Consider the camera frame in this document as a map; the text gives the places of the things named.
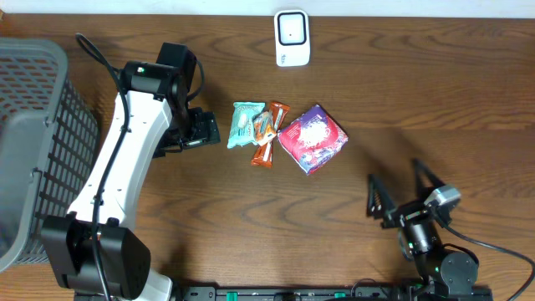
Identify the teal flushable wipes pack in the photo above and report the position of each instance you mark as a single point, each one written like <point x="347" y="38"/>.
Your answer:
<point x="242" y="129"/>

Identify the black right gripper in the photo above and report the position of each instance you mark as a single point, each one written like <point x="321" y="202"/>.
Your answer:
<point x="403" y="213"/>

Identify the pink purple pad package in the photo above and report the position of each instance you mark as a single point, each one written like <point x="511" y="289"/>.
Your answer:
<point x="313" y="139"/>

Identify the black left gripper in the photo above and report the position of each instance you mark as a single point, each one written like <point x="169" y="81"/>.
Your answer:
<point x="205" y="128"/>

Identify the orange red snack bar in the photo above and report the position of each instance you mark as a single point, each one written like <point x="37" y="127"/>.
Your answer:
<point x="263" y="155"/>

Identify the grey plastic basket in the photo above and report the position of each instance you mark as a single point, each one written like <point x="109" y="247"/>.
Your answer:
<point x="49" y="140"/>

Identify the white barcode scanner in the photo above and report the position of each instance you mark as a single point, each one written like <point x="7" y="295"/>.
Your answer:
<point x="292" y="38"/>

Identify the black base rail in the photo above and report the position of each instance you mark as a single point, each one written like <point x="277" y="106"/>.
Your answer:
<point x="374" y="292"/>

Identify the orange toilet tissue pack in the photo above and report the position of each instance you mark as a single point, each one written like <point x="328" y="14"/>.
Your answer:
<point x="264" y="130"/>

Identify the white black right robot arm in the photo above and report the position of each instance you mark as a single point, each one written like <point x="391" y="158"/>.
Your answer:
<point x="446" y="270"/>

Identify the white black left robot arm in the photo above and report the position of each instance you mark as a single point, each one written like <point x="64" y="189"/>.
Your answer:
<point x="93" y="249"/>

